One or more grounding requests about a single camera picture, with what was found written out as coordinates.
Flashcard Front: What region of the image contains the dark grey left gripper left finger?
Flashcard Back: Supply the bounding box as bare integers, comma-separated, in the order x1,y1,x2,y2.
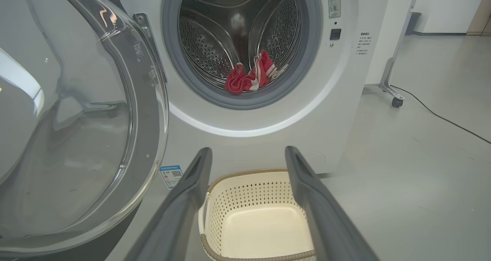
123,147,213,261

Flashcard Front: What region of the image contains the black floor cable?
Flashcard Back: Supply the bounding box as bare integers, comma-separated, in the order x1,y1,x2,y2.
390,85,491,145

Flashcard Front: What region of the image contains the red garment with white trim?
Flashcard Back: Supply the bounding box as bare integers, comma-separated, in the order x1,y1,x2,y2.
224,50,287,96

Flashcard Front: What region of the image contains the cream perforated laundry basket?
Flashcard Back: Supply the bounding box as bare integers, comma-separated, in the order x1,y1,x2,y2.
198,168,317,261

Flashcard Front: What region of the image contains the stainless steel washing machine drum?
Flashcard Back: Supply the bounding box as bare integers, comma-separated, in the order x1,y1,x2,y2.
178,0,300,89

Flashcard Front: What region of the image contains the white cabinet panel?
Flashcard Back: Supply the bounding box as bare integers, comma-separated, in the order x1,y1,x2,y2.
364,0,418,86

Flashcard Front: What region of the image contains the blue energy label sticker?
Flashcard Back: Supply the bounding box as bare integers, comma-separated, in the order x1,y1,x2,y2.
159,165,184,190

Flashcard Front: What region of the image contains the metal frame leg with caster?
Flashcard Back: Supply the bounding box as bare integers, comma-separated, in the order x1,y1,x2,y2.
378,0,422,108

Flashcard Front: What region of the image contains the grey rubber door gasket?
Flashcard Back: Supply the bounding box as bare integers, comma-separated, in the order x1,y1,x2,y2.
161,0,323,111

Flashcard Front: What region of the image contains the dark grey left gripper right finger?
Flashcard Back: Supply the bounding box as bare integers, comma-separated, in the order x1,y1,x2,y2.
285,145,381,261

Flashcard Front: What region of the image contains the round black glass washer door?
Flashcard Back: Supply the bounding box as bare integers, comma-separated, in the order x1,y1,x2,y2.
0,0,170,261

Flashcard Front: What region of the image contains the grey warning sticker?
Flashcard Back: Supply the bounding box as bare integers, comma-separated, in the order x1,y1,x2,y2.
326,0,341,19

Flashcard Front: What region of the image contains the white front-load washing machine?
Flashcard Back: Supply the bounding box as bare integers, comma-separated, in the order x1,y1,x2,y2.
105,0,395,261

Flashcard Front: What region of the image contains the metal washing machine door hinge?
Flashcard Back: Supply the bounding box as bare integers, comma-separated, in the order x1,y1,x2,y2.
133,12,168,83

